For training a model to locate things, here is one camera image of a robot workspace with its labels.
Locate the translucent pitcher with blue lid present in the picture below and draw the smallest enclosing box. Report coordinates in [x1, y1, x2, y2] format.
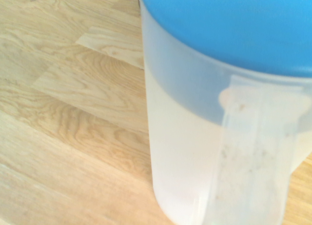
[137, 0, 312, 225]

